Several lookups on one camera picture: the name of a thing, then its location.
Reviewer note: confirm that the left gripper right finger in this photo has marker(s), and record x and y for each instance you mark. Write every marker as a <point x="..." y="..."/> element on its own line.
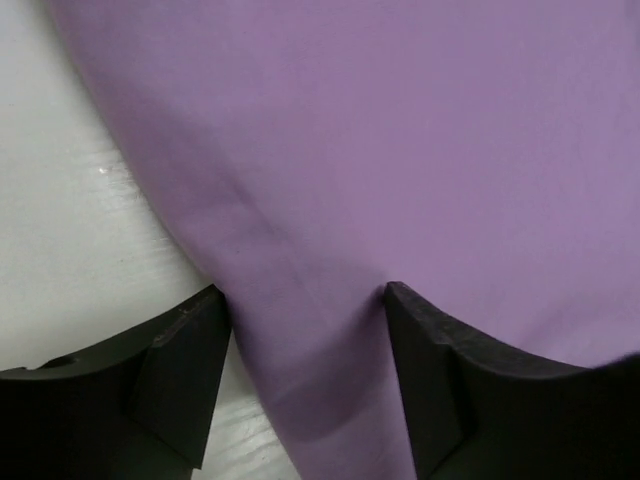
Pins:
<point x="478" y="408"/>

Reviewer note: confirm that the purple cloth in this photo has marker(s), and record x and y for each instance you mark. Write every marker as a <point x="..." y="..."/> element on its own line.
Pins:
<point x="305" y="153"/>

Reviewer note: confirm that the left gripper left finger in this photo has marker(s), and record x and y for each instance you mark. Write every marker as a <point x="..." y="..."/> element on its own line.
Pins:
<point x="138" y="405"/>

